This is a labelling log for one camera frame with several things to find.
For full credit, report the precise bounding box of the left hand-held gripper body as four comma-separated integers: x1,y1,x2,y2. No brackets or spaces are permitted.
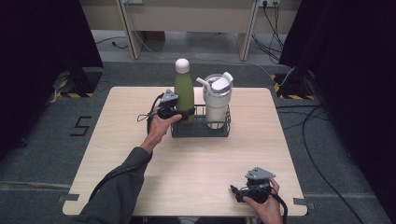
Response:
156,89,182,121

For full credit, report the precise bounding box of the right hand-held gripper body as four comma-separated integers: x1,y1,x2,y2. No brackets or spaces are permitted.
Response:
244,166,276,205

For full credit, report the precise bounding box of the dark wire basket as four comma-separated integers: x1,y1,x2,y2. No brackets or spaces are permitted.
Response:
170,104,233,139

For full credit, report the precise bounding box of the green bottle with white cap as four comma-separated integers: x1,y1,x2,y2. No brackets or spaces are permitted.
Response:
173,58,196,123

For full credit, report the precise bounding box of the white tumbler with straw lid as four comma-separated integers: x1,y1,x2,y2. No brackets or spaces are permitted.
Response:
195,71,234,131

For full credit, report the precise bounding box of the person's left hand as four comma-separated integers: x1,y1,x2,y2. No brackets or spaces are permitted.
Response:
143,102,183,147

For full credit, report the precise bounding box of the person's right hand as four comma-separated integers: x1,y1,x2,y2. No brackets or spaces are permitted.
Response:
242,177,285,224

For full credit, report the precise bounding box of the grey tape piece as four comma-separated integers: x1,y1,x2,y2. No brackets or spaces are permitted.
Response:
57,193,80,203
292,197,316,210

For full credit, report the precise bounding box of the black stand base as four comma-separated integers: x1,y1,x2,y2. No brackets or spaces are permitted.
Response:
274,72,316,100
66,66,104,95

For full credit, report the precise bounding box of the beige wooden desk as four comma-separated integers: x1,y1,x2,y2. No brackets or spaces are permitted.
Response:
78,0,303,63

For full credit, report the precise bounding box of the yellow black hazard tape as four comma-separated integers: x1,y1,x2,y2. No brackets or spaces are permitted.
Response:
270,74,316,101
55,78,94,99

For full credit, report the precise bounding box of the black curtain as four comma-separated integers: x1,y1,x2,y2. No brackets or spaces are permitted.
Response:
278,0,396,220
0,0,104,161

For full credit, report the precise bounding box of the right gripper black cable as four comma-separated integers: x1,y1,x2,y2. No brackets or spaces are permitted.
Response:
270,191,290,224

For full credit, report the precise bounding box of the black floor cable bundle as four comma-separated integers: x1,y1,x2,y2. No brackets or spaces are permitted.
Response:
275,104,366,224

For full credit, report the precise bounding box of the black cable with plug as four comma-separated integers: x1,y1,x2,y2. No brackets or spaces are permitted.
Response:
94,35,129,50

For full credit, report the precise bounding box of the black hanging cable bundle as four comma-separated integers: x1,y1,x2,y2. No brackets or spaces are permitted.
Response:
250,0,286,64

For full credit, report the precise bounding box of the white wall power outlet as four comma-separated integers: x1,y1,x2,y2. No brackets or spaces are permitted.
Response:
258,0,281,8

